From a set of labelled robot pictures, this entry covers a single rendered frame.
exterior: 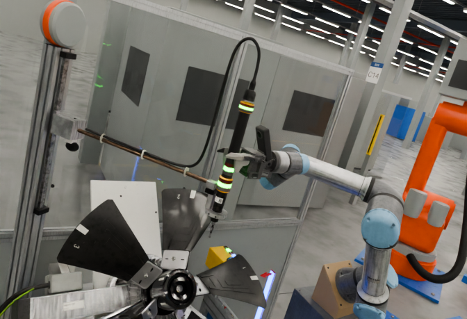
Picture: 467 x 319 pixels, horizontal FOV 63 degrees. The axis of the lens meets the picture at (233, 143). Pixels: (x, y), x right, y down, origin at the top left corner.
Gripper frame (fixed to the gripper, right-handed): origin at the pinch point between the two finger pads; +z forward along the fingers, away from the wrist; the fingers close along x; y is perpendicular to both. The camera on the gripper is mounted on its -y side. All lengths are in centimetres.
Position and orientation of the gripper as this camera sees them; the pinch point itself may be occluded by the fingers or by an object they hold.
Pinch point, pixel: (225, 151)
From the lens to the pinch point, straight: 114.9
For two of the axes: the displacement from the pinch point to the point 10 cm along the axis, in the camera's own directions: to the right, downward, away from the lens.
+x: -5.5, -3.3, 7.7
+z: -8.0, -0.8, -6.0
